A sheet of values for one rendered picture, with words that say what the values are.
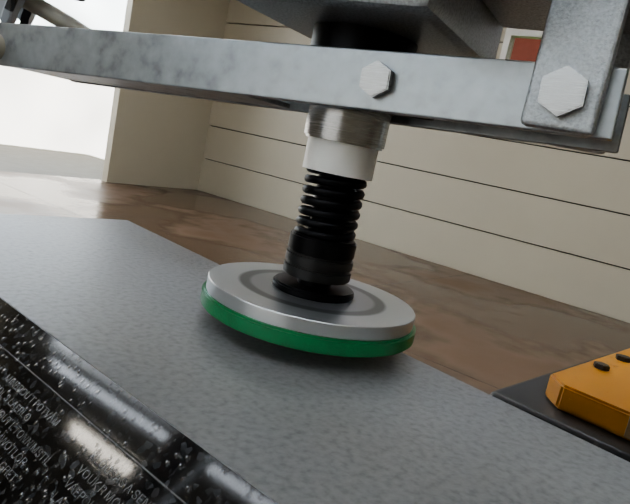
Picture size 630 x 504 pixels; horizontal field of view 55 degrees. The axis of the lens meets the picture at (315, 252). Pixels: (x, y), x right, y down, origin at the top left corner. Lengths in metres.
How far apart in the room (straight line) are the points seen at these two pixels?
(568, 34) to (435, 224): 6.72
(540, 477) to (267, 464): 0.20
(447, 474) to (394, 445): 0.04
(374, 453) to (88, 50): 0.52
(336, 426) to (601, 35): 0.32
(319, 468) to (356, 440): 0.05
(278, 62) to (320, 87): 0.05
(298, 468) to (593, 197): 6.31
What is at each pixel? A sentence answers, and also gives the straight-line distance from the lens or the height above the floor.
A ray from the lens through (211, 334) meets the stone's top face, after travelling 0.59.
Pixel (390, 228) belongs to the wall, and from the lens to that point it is 7.44.
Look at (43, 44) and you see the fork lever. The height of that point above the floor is 1.11.
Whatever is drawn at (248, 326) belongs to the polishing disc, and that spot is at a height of 0.90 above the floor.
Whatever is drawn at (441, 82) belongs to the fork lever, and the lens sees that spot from 0.51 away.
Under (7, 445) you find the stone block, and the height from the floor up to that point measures 0.82.
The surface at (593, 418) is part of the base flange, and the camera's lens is 1.03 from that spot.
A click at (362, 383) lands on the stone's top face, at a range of 0.54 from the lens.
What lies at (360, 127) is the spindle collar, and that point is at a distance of 0.57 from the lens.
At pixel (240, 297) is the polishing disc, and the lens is 0.55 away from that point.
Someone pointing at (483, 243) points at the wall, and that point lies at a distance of 6.94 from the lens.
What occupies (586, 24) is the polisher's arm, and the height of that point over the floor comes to 1.18.
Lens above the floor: 1.06
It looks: 10 degrees down
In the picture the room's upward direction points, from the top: 12 degrees clockwise
